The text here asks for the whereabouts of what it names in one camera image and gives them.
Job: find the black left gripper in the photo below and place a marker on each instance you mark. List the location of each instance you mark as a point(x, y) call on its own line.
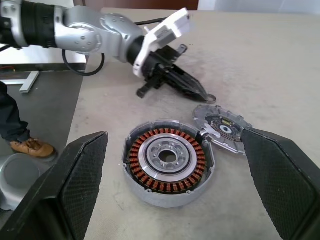
point(160, 67)

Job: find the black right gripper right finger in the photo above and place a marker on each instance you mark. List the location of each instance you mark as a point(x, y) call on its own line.
point(282, 175)

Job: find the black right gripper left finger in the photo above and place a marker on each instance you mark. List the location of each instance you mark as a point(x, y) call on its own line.
point(75, 180)

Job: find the round grey hinged motor lid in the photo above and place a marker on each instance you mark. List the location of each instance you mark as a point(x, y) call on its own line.
point(225, 130)

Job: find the round motor housing copper windings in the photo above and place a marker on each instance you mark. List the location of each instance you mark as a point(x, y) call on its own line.
point(170, 197)

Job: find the brown leather shoe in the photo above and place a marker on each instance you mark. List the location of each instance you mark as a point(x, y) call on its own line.
point(32, 147)

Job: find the grey rounded robot torso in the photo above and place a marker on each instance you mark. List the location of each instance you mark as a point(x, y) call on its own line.
point(20, 175)

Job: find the person's dark trouser leg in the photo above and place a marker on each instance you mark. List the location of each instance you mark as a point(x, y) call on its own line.
point(10, 117)

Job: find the white board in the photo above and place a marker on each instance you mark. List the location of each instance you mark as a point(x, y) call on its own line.
point(37, 55)

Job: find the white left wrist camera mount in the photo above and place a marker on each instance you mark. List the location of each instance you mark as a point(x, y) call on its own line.
point(165, 32)

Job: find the aluminium profile frame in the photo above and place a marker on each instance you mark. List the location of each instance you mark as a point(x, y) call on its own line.
point(30, 80)

